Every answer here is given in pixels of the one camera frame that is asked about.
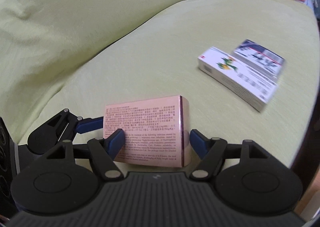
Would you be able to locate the white box with green plant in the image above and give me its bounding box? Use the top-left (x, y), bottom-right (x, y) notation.
top-left (197, 47), bottom-right (278, 112)

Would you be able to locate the yellow-green bed sheet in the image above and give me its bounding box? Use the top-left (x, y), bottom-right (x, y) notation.
top-left (1, 0), bottom-right (319, 166)

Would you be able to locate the white grey medicine box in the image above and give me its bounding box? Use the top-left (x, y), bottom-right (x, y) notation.
top-left (232, 39), bottom-right (285, 82)

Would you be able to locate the pink medicine box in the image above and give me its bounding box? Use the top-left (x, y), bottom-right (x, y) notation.
top-left (103, 96), bottom-right (191, 168)

